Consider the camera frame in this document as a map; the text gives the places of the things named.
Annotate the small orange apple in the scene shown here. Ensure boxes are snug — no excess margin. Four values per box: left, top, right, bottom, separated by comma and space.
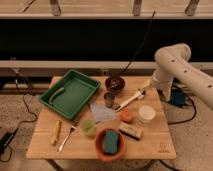
120, 110, 133, 123

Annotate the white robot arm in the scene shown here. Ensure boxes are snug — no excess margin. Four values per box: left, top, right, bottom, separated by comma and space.
151, 43, 213, 110

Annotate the small metal cup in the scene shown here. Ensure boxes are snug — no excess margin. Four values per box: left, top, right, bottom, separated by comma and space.
104, 92, 115, 108

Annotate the green plastic cup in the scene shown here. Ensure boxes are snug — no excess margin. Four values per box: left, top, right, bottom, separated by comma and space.
80, 120, 96, 137

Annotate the dark brown bowl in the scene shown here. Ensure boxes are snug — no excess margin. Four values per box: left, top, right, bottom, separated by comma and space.
105, 76, 125, 94

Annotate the pale blue cloth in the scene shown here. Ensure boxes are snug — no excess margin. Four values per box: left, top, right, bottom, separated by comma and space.
90, 102, 116, 123

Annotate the green plastic tray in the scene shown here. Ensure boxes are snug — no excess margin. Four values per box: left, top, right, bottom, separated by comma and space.
40, 70, 101, 121

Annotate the wooden folding table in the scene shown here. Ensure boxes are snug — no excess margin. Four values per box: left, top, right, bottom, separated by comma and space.
26, 75, 178, 161

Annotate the green bean pod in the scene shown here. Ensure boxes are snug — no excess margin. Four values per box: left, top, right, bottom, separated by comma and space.
49, 87, 65, 105

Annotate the white round container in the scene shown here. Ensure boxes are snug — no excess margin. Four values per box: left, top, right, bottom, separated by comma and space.
138, 105, 156, 124

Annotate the wooden block eraser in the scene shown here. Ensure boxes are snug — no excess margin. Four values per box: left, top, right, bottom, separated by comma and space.
119, 122, 142, 140

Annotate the teal sponge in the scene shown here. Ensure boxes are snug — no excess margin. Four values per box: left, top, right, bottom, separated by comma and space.
103, 130, 119, 155

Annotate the orange bowl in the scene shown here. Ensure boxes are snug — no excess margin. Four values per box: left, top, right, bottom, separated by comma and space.
95, 128, 126, 162

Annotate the yellow banana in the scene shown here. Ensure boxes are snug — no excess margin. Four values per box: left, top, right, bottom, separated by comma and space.
50, 120, 61, 145

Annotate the blue device on floor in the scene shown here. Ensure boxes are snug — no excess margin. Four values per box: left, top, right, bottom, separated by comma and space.
170, 90, 186, 107

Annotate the black power adapter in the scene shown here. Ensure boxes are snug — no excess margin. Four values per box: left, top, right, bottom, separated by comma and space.
0, 132, 14, 155

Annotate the white handled brush tool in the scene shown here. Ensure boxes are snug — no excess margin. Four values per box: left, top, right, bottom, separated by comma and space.
114, 90, 145, 112

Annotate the black cable to wall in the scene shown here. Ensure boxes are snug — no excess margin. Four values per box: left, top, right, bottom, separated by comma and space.
118, 10, 157, 77

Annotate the black floor cable left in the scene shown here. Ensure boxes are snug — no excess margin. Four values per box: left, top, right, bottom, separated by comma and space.
0, 71, 39, 163

